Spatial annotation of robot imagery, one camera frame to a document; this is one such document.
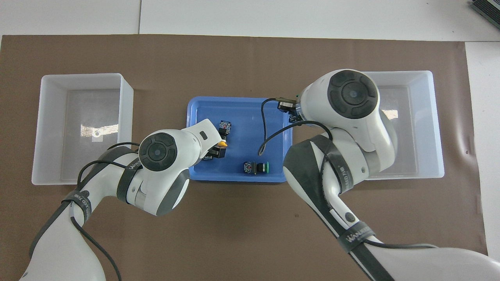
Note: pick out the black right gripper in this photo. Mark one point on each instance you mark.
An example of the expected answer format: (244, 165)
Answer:
(295, 117)

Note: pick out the green push button switch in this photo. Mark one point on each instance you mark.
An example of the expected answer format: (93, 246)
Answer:
(254, 168)

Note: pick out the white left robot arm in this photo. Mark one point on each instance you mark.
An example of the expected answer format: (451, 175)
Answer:
(78, 253)

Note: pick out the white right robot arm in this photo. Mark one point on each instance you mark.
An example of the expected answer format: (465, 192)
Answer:
(429, 265)

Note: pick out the blue plastic tray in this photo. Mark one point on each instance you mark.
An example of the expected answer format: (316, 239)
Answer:
(242, 117)

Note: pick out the brown paper table mat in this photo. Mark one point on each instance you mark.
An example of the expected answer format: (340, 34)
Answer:
(250, 58)

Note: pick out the small white box sticker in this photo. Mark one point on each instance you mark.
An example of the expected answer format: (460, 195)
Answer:
(97, 136)

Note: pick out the translucent white plastic box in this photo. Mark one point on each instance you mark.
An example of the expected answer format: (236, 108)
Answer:
(425, 117)
(50, 117)

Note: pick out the grey ribbed metal device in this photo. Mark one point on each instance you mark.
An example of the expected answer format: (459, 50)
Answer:
(488, 9)

